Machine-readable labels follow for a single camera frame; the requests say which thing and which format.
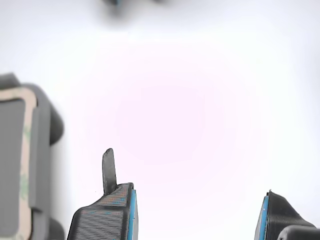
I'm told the grey holder with black legs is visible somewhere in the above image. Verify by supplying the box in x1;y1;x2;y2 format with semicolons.
0;72;66;240

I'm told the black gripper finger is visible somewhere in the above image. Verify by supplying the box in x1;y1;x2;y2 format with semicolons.
253;189;320;240
66;147;139;240

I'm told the beige adhesive rectangular frame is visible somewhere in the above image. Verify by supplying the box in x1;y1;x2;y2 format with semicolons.
0;86;38;240

